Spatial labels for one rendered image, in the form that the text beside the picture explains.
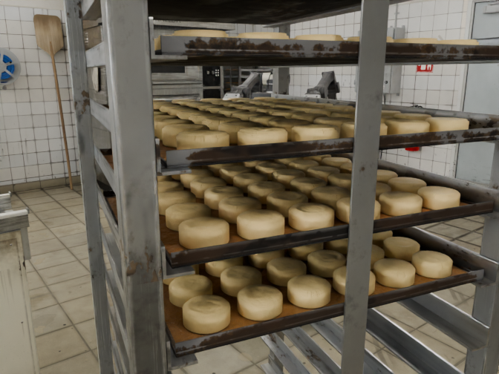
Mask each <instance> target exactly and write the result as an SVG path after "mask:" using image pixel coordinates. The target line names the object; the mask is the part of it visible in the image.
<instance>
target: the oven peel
mask: <svg viewBox="0 0 499 374"><path fill-rule="evenodd" d="M33 23H34V28H35V34H36V43H37V45H38V46H39V47H40V48H41V49H43V50H44V51H46V52H47V53H48V54H49V55H50V56H51V59H52V64H53V73H54V78H55V83H56V92H57V97H58V103H59V112H60V117H61V123H62V133H63V138H64V144H65V153H66V160H67V165H68V176H69V182H70V187H71V190H73V183H72V177H71V166H70V160H69V155H68V144H67V139H66V133H65V124H64V118H63V112H62V103H61V98H60V93H59V84H58V79H57V74H56V65H55V60H54V56H55V54H56V53H57V52H58V51H59V50H61V49H62V48H63V46H64V41H63V35H62V26H61V21H60V18H59V17H58V16H52V15H42V14H36V15H35V16H34V17H33Z"/></svg>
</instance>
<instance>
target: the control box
mask: <svg viewBox="0 0 499 374"><path fill-rule="evenodd" d="M20 231H21V235H22V245H23V251H24V257H25V260H29V259H31V255H30V244H29V238H28V232H27V227H26V228H22V229H21V230H20Z"/></svg>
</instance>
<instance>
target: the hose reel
mask: <svg viewBox="0 0 499 374"><path fill-rule="evenodd" d="M20 73H21V65H20V62H19V59H18V58H17V57H16V55H15V54H14V53H12V52H11V51H9V50H8V49H5V48H2V47H0V85H3V87H2V89H3V90H7V87H6V86H5V85H9V84H11V83H13V82H15V81H16V80H17V79H18V78H19V75H20Z"/></svg>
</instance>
